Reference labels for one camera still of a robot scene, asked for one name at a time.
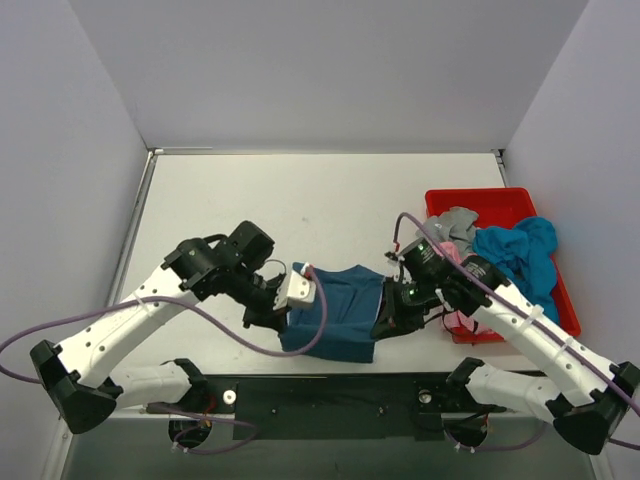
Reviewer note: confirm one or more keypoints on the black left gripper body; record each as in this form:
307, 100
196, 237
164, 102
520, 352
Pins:
270, 314

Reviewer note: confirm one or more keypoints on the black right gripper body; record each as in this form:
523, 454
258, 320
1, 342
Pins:
395, 306

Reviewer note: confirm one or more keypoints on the dark blue t shirt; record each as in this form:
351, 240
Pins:
353, 302

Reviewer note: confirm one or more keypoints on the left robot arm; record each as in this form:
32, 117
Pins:
80, 373

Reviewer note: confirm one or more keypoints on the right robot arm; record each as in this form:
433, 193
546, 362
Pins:
583, 395

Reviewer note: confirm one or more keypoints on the grey t shirt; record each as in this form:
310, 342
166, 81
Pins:
456, 225

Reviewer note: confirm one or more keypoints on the pink t shirt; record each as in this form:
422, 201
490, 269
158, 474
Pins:
456, 319

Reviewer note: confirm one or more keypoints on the red plastic bin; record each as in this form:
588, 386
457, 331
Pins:
503, 207

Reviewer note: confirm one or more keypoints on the bright blue t shirt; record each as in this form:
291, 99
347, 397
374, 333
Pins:
524, 255

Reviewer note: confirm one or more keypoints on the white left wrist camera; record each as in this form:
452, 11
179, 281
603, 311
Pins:
295, 292

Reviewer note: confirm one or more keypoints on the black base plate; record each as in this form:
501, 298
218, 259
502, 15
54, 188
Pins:
343, 406

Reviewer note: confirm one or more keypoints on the aluminium front rail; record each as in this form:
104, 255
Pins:
183, 387

